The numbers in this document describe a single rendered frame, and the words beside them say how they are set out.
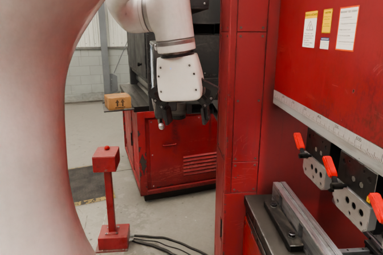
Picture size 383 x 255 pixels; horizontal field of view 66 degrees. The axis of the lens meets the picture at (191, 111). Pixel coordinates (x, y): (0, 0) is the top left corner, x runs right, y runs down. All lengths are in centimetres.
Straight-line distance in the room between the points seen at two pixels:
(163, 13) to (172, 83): 15
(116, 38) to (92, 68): 91
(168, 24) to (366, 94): 50
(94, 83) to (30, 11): 729
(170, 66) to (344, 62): 48
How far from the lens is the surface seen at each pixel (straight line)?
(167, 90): 66
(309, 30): 110
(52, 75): 23
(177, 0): 63
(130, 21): 64
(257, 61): 135
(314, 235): 120
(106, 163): 222
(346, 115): 89
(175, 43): 62
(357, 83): 86
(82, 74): 744
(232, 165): 146
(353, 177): 89
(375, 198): 77
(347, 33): 90
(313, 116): 105
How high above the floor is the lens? 166
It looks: 15 degrees down
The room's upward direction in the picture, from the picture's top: straight up
